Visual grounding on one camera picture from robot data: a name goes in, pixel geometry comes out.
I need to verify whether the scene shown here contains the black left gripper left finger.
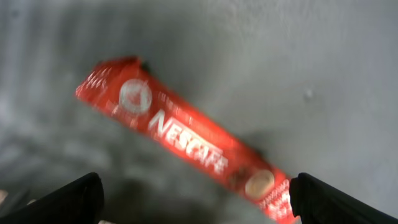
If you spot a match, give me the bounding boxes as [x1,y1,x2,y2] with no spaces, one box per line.
[1,172,104,224]

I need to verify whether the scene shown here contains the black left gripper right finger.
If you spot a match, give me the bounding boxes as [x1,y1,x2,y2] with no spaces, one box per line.
[289,172,397,224]

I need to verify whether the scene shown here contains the red Nescafe sachet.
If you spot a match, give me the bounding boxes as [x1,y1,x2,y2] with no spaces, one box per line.
[75,57,296,223]

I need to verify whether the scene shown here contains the grey plastic basket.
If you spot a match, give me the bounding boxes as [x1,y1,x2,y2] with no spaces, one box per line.
[1,0,397,223]

